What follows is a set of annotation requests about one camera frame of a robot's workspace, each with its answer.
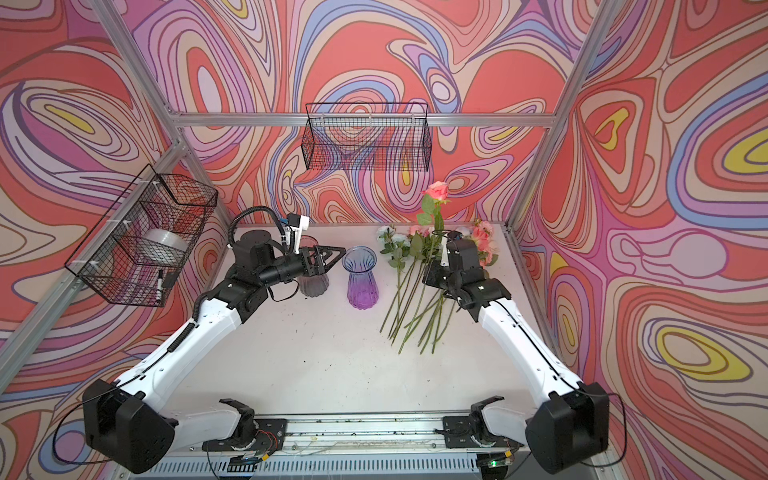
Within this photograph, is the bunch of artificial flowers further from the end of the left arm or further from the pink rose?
the end of the left arm

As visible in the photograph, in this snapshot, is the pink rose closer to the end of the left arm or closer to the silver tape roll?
the end of the left arm

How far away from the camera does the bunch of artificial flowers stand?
0.93m

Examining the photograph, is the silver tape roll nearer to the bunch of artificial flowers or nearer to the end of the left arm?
the end of the left arm

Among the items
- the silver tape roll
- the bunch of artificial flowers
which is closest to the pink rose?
the bunch of artificial flowers

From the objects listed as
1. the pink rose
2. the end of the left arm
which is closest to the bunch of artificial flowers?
the pink rose

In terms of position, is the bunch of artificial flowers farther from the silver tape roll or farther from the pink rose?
the silver tape roll
